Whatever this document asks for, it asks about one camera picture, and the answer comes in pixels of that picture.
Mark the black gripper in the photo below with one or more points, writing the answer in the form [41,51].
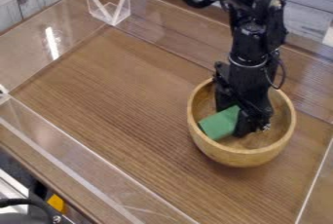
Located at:
[242,86]

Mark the green rectangular block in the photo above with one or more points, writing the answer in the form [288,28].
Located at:
[218,125]

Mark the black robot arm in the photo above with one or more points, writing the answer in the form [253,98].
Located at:
[259,31]

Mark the brown wooden bowl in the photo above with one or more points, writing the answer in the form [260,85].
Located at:
[259,147]

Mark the yellow and black device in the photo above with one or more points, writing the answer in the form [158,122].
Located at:
[57,202]

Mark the clear acrylic tray wall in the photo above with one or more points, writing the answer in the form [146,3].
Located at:
[106,194]

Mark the clear acrylic corner bracket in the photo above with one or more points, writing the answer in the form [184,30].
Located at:
[110,13]

